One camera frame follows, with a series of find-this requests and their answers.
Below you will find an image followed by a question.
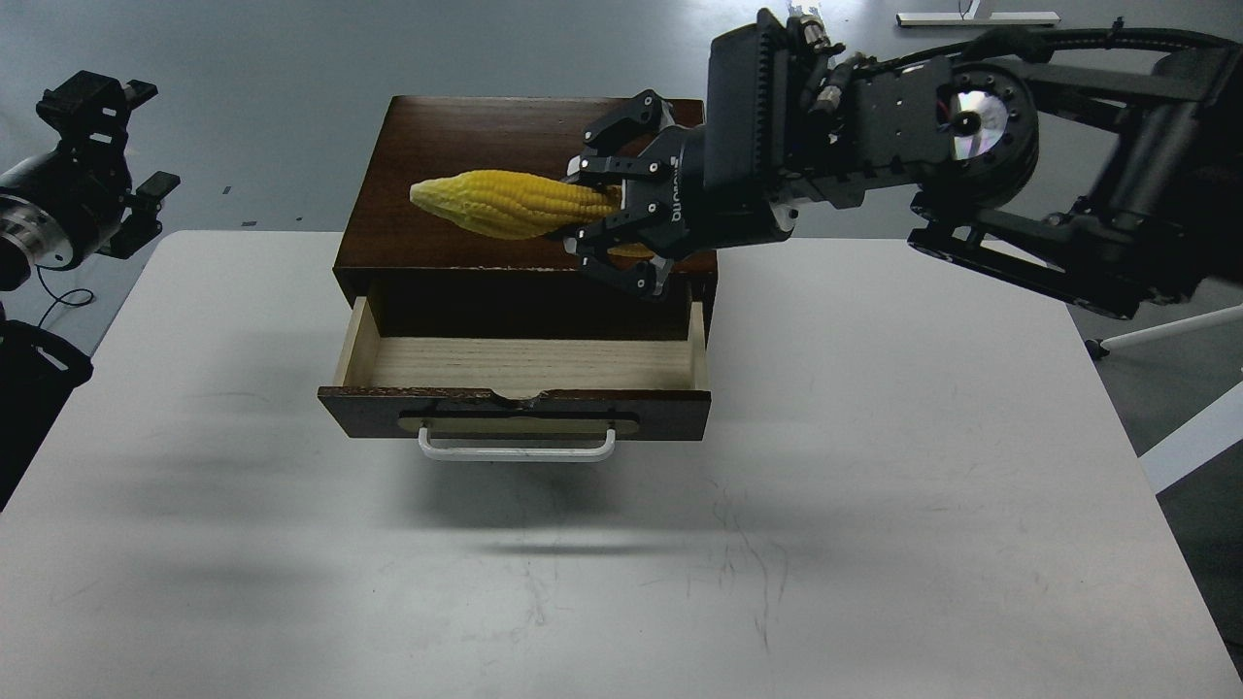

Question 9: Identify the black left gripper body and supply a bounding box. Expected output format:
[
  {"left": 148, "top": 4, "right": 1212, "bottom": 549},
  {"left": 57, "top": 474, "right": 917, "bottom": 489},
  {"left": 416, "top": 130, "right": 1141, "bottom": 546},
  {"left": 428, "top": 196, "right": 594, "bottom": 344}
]
[{"left": 1, "top": 146, "right": 135, "bottom": 272}]

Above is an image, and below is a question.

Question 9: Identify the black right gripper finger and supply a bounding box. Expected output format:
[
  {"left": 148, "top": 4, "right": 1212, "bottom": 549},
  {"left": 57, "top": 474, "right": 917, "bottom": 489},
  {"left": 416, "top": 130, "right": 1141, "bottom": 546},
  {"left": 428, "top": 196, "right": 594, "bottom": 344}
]
[
  {"left": 562, "top": 209, "right": 681, "bottom": 300},
  {"left": 566, "top": 90, "right": 681, "bottom": 190}
]

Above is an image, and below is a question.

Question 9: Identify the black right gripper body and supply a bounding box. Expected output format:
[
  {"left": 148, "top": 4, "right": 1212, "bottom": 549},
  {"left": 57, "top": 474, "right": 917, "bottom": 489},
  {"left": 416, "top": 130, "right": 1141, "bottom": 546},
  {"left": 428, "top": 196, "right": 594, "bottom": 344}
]
[{"left": 622, "top": 126, "right": 794, "bottom": 260}]

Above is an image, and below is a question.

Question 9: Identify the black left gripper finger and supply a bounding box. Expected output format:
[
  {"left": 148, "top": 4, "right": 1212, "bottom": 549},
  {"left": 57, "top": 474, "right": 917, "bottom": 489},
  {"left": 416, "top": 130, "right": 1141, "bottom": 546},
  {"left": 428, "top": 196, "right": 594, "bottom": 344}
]
[
  {"left": 97, "top": 170, "right": 181, "bottom": 260},
  {"left": 36, "top": 70, "right": 158, "bottom": 155}
]

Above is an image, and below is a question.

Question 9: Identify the yellow corn cob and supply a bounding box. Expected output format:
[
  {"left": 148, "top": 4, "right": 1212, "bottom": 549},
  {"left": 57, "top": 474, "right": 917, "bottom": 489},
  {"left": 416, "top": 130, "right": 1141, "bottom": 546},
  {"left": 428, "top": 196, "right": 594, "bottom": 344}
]
[{"left": 409, "top": 169, "right": 624, "bottom": 243}]

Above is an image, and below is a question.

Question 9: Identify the wooden drawer with white handle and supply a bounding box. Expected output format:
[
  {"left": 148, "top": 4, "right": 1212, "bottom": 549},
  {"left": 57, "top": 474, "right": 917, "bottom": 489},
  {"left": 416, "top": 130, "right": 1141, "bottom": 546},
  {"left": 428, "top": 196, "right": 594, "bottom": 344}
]
[{"left": 317, "top": 299, "right": 712, "bottom": 463}]

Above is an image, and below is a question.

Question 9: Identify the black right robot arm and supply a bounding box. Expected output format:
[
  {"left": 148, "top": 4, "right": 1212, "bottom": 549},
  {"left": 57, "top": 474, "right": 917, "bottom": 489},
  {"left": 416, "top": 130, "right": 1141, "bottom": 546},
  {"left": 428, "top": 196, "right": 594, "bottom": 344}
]
[{"left": 561, "top": 10, "right": 1241, "bottom": 318}]

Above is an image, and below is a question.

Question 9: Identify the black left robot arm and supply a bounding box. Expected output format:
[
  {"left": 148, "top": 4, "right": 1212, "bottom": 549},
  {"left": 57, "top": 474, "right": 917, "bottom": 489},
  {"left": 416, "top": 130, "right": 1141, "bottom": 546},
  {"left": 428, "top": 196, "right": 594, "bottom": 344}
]
[{"left": 1, "top": 71, "right": 181, "bottom": 501}]

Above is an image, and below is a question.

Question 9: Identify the dark wooden drawer cabinet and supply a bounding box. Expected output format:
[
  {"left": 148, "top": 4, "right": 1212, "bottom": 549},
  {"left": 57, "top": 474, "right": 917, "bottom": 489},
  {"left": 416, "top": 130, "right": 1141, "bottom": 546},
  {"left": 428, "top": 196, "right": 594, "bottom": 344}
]
[{"left": 333, "top": 95, "right": 718, "bottom": 340}]

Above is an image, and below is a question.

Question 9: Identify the white table leg base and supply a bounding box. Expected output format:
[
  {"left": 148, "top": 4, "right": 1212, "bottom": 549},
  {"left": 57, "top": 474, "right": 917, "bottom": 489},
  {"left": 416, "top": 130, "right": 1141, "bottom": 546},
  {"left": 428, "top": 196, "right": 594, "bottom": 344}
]
[{"left": 895, "top": 1, "right": 1062, "bottom": 29}]

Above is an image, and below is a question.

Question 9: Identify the black floor cable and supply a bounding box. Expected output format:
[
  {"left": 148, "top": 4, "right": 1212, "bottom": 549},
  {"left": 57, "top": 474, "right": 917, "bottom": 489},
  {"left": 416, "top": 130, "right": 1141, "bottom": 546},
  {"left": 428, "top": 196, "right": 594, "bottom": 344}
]
[{"left": 34, "top": 267, "right": 94, "bottom": 331}]

